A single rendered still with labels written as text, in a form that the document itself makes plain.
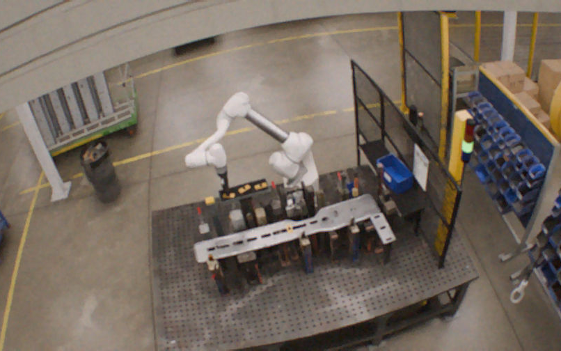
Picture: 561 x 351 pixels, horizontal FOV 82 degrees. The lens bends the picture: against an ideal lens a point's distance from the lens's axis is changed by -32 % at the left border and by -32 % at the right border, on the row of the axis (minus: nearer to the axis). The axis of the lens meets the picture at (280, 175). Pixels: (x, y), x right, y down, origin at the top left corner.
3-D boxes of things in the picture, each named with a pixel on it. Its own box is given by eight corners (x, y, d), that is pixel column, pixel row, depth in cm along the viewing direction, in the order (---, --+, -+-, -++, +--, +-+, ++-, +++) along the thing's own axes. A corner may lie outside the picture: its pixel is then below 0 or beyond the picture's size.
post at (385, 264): (383, 269, 318) (387, 246, 299) (378, 260, 326) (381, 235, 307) (391, 267, 319) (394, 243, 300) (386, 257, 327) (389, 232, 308)
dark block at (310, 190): (312, 231, 359) (307, 192, 332) (309, 225, 365) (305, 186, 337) (318, 229, 360) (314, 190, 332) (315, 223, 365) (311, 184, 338)
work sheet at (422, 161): (424, 193, 310) (429, 161, 290) (412, 174, 327) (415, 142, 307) (427, 191, 311) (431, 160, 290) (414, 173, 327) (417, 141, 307)
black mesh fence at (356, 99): (420, 316, 350) (455, 196, 248) (351, 182, 497) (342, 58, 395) (433, 310, 351) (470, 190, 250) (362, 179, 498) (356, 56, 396)
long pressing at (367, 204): (198, 266, 307) (197, 264, 306) (193, 244, 324) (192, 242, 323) (381, 213, 324) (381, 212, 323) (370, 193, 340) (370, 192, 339)
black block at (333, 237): (332, 266, 330) (330, 242, 311) (327, 256, 338) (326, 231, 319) (342, 262, 331) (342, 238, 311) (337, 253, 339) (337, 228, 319)
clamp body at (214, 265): (220, 299, 317) (207, 272, 293) (216, 285, 328) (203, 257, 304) (234, 297, 318) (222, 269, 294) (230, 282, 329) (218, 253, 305)
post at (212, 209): (219, 244, 360) (206, 206, 331) (218, 237, 365) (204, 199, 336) (228, 242, 360) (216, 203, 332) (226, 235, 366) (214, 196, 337)
